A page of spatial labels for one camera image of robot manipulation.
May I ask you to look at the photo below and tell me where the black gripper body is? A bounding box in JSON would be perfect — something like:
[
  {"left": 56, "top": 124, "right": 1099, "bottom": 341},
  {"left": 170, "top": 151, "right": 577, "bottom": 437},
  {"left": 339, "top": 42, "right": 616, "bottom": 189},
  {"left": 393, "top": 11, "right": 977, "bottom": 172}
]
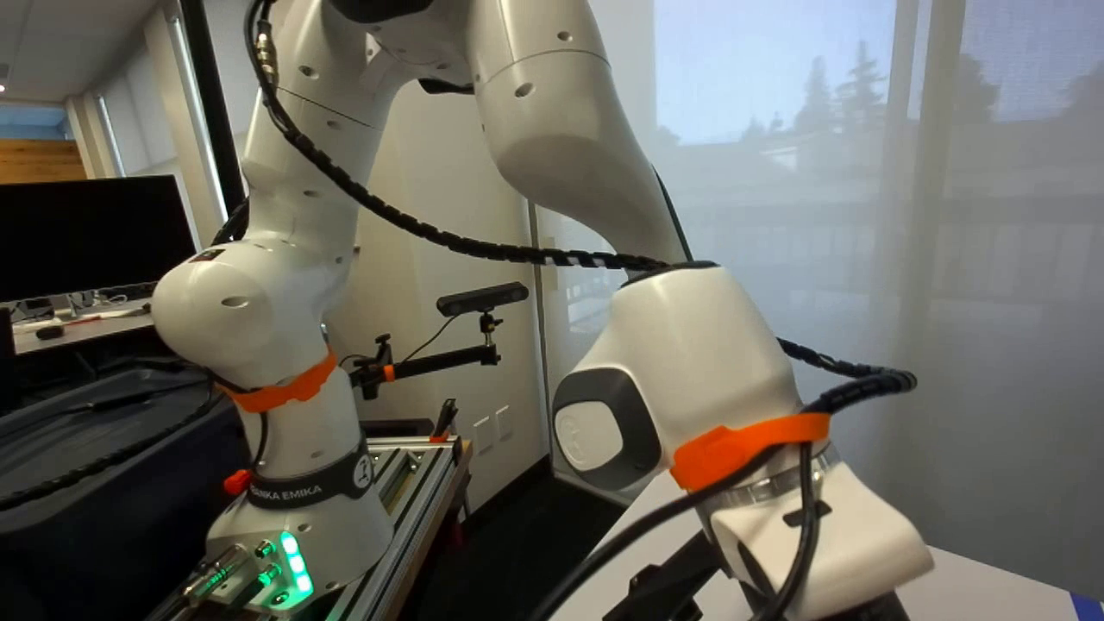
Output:
[{"left": 604, "top": 536, "right": 911, "bottom": 621}]

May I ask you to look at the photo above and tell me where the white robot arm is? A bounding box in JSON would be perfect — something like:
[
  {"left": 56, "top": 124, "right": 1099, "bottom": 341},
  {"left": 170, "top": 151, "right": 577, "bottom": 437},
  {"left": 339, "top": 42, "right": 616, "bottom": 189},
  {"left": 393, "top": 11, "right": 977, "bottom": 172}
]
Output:
[{"left": 152, "top": 0, "right": 930, "bottom": 621}]

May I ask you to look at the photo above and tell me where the aluminium robot base cart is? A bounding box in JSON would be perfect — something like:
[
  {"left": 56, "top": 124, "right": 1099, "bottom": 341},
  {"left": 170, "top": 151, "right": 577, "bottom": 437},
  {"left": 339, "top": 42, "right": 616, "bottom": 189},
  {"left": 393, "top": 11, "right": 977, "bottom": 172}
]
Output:
[{"left": 152, "top": 428, "right": 475, "bottom": 621}]

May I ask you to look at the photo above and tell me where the blue tape line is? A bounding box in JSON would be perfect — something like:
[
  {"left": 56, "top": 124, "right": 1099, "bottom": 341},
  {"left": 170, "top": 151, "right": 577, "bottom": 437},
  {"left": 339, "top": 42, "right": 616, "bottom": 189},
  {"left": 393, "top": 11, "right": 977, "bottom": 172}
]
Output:
[{"left": 1068, "top": 594, "right": 1104, "bottom": 621}]

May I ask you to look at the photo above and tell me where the black bag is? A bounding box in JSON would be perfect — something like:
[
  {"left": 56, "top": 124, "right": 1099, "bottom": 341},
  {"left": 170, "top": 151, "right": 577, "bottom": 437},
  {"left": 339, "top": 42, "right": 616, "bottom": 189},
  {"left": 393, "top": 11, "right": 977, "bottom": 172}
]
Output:
[{"left": 0, "top": 371, "right": 247, "bottom": 621}]

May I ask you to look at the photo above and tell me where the black computer monitor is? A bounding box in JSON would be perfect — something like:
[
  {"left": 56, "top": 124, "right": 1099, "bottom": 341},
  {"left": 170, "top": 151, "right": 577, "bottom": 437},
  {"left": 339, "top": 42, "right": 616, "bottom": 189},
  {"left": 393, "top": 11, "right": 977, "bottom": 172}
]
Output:
[{"left": 0, "top": 176, "right": 192, "bottom": 302}]

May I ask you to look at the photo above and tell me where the black spiral robot cable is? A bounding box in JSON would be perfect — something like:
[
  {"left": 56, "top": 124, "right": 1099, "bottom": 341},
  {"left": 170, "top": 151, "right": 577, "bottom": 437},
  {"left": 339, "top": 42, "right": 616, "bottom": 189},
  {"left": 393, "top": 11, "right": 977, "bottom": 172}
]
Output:
[{"left": 243, "top": 0, "right": 921, "bottom": 621}]

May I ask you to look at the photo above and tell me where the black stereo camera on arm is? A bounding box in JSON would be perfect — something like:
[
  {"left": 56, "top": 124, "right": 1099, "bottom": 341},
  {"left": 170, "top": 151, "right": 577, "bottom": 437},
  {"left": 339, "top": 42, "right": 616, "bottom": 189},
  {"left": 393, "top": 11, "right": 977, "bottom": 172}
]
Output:
[{"left": 345, "top": 279, "right": 533, "bottom": 404}]

